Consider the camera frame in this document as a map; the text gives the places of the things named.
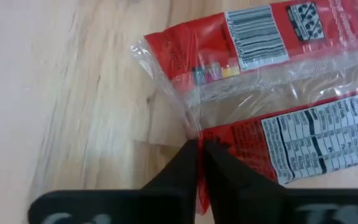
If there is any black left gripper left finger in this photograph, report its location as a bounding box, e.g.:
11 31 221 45
143 139 200 224

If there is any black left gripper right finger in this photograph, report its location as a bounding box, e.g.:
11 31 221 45
204 139 291 224

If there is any red Orville popcorn bag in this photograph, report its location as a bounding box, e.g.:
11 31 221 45
131 0 358 215

